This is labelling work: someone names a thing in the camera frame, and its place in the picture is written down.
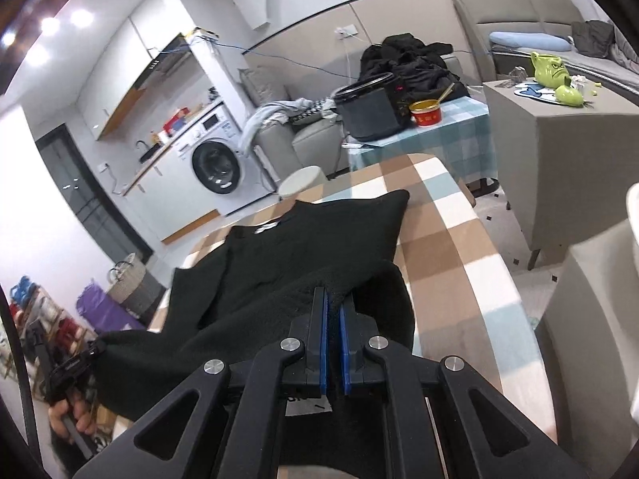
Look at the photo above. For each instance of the wooden chopsticks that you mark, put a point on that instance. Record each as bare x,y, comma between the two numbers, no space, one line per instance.
446,92

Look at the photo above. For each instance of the dark glass door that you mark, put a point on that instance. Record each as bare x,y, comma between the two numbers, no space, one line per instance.
90,199

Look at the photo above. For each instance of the wall socket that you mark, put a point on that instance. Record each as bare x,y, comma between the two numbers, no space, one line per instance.
347,31

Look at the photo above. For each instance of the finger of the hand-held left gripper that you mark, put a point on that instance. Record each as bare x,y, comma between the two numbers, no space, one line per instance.
87,357

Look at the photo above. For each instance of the red box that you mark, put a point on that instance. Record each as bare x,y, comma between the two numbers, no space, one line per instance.
175,120

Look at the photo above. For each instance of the white kitchen counter cabinet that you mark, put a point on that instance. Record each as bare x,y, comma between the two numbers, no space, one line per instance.
164,189

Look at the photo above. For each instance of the purple bag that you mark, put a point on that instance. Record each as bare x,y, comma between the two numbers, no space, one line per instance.
107,309

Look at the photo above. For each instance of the red and yellow bowl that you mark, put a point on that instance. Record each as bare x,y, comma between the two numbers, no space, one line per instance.
425,114

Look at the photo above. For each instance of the teal checkered tablecloth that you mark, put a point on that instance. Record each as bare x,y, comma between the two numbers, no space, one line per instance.
449,139

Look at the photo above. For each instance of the person's left hand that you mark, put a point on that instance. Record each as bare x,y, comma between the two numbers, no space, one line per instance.
70,416

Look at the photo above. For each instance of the woven basket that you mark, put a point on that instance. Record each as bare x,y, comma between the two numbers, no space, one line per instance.
132,284

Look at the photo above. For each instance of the pile of black clothes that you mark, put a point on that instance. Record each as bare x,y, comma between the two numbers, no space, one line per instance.
409,62

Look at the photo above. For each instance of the white wall cabinet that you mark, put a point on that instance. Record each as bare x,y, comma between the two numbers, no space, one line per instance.
122,75

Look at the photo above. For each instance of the grey sofa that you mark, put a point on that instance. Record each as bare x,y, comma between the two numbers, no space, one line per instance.
309,149

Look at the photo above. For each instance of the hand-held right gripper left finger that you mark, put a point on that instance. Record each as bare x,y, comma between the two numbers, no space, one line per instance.
322,339

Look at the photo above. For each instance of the dark grey clothes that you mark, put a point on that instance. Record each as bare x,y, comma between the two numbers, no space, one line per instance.
594,37

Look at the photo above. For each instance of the black knit sweater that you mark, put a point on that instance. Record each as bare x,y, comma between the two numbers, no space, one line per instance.
299,259

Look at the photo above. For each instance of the small green figure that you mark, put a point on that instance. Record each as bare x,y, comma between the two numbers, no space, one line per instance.
569,96

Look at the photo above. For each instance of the blue pillow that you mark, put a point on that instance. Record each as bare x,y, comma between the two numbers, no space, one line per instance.
529,41

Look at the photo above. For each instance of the brown checkered tablecloth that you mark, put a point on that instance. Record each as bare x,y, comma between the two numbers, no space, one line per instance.
449,259

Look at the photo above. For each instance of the range hood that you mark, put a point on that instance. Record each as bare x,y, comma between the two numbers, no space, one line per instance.
167,62

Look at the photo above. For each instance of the white washing machine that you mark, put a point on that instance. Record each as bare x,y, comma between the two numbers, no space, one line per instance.
214,164

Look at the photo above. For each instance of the grey side cabinet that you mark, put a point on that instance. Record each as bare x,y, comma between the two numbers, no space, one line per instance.
564,169

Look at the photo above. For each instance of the white round stool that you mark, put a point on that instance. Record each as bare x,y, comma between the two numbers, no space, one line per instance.
299,182

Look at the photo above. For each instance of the grey and white clothes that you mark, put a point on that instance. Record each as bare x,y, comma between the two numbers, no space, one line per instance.
264,117

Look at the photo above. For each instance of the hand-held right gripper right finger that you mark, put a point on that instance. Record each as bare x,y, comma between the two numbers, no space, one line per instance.
344,354

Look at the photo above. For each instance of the shoe rack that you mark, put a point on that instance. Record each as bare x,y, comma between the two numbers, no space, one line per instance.
45,309

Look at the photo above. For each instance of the houndstooth pillow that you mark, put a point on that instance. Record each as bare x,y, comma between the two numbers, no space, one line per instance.
312,112

